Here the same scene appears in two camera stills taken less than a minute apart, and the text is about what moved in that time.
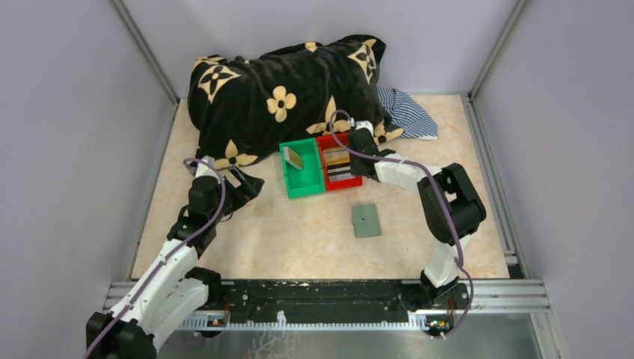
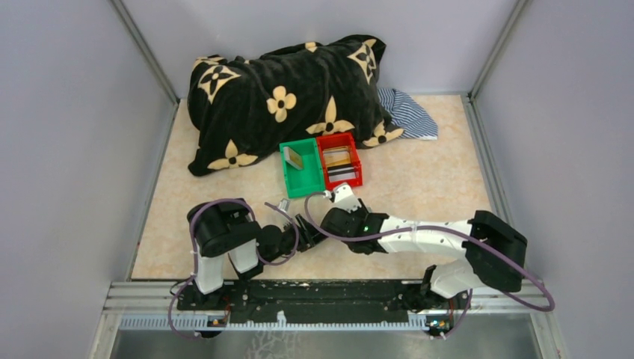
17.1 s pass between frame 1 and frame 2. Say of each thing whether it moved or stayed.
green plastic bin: stayed
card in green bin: stayed
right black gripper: moved
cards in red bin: stayed
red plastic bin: stayed
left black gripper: moved
